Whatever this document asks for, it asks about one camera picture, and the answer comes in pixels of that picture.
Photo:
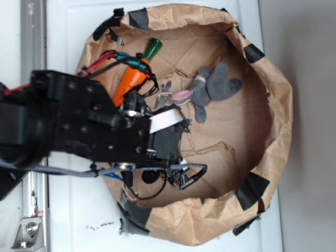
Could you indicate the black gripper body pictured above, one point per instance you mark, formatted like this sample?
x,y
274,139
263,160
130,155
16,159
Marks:
x,y
151,142

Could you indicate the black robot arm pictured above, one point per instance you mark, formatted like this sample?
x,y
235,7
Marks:
x,y
57,112

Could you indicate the orange toy carrot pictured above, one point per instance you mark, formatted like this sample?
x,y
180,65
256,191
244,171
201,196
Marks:
x,y
135,77

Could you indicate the metal corner bracket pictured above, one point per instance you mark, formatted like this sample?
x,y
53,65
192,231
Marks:
x,y
30,235

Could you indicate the grey plush bunny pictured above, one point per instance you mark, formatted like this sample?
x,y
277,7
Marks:
x,y
206,87

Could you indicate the aluminium rail frame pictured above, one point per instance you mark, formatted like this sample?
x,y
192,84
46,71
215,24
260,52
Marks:
x,y
33,56

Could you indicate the brown paper bag bin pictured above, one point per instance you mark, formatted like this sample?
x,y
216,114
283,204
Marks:
x,y
244,141

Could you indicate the silver key bunch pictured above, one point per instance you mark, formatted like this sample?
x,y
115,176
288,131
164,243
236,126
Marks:
x,y
162,96

